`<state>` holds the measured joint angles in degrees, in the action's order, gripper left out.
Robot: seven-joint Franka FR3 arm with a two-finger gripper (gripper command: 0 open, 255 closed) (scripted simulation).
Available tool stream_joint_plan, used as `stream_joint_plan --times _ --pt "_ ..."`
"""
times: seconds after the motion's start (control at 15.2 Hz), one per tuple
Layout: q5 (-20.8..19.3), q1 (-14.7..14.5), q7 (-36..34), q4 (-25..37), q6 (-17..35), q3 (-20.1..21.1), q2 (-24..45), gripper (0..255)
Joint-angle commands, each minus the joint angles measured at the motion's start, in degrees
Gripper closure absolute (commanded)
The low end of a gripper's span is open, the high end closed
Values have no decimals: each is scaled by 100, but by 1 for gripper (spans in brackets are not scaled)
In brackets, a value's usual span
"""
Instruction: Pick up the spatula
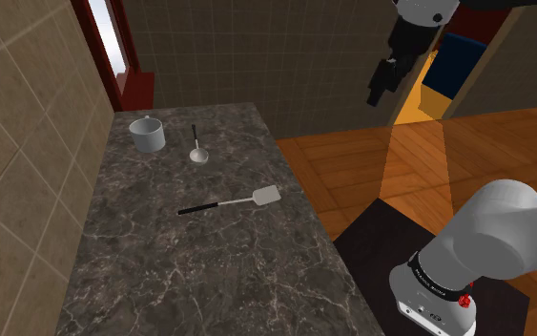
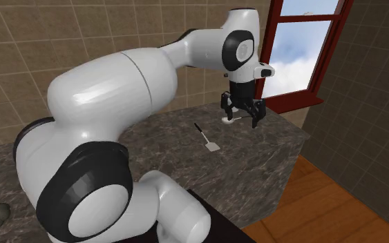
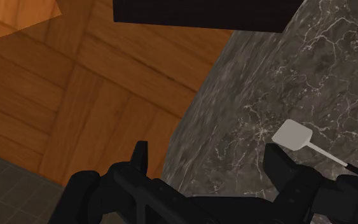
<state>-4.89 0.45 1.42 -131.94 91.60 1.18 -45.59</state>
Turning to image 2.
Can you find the black-handled metal spatula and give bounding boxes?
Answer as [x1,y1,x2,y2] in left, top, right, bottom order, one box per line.
[193,122,221,153]

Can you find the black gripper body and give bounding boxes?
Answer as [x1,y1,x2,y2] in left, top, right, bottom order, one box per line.
[229,79,256,106]

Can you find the red-framed window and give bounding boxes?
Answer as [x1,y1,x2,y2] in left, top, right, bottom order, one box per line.
[254,0,355,115]

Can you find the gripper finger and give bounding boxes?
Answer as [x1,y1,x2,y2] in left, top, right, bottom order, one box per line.
[245,99,267,129]
[220,90,238,121]

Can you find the white spoon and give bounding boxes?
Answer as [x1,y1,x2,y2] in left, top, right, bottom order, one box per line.
[221,115,249,126]

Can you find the dark robot stand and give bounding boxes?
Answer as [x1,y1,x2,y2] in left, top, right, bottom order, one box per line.
[187,188,258,243]

